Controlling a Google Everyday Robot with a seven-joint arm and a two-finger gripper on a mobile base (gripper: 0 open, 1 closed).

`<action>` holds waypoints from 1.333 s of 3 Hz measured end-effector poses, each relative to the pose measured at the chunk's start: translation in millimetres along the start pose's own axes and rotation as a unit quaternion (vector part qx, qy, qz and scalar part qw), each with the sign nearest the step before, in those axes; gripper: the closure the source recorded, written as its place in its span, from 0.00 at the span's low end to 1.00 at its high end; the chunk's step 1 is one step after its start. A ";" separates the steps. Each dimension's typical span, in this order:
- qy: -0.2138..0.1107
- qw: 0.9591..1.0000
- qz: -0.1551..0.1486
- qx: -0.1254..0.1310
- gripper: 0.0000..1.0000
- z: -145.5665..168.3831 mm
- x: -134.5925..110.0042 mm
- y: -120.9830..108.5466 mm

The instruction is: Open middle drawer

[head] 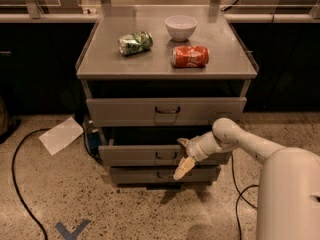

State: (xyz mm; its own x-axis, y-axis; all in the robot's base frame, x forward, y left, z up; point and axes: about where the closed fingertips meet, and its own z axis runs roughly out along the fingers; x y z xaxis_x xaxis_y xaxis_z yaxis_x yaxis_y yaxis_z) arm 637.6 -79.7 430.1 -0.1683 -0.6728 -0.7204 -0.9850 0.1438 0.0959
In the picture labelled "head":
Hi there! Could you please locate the crushed red soda can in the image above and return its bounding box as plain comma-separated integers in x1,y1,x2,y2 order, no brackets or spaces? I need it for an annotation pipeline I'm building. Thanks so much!
171,46,209,68

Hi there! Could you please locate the crushed green soda can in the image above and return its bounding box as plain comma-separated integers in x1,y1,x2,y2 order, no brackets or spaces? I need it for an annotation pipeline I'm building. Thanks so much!
118,31,153,56

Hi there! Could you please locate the black cable left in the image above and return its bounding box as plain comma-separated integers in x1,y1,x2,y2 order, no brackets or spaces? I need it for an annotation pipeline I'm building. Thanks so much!
11,127,51,240

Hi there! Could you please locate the grey bottom drawer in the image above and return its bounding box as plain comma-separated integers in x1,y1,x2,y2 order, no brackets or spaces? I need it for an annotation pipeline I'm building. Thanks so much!
109,166,221,185

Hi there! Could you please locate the grey metal drawer cabinet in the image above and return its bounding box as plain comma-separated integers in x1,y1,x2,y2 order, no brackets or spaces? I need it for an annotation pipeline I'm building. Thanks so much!
75,5,260,189

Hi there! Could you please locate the dark counter left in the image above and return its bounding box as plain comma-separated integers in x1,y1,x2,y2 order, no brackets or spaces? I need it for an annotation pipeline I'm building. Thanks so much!
0,22,94,115

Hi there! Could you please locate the dark counter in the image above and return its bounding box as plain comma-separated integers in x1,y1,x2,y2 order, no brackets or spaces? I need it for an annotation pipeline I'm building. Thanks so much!
0,22,94,115
231,22,320,112

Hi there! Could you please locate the blue power box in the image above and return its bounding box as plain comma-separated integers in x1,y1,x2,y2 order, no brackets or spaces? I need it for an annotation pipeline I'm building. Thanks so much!
87,132,102,154

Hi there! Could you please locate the grey drawer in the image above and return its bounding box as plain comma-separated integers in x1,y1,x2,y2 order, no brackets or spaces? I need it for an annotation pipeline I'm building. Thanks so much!
97,138,233,168
87,97,246,127
109,166,221,185

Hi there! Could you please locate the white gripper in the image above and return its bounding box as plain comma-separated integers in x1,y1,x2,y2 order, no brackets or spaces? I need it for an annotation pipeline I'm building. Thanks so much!
173,132,222,180

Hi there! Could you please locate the grey top drawer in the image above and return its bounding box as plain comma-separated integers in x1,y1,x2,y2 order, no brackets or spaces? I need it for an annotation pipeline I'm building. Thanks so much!
87,97,246,127

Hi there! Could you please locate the blue tape floor marker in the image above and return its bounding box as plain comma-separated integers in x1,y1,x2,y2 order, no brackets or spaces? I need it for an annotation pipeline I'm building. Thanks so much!
54,218,92,240

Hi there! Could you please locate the dark counter right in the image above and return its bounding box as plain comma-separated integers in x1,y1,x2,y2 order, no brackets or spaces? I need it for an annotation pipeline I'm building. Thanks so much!
231,22,320,112

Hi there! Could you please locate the white ceramic bowl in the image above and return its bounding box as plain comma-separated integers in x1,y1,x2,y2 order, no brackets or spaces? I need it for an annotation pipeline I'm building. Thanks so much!
165,15,198,42

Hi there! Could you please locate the black cable right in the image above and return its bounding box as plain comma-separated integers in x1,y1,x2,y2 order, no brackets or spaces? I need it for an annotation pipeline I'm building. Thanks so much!
230,154,260,240

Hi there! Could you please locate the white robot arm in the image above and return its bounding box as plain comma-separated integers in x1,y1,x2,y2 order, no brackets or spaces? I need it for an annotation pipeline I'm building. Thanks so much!
173,118,320,240

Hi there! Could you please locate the white paper sheet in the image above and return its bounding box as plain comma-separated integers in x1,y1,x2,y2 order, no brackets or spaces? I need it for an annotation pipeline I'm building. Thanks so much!
39,117,83,155

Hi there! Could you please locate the black cable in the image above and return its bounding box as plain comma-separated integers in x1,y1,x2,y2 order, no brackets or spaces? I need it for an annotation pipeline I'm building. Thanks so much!
11,127,51,240
230,154,260,240

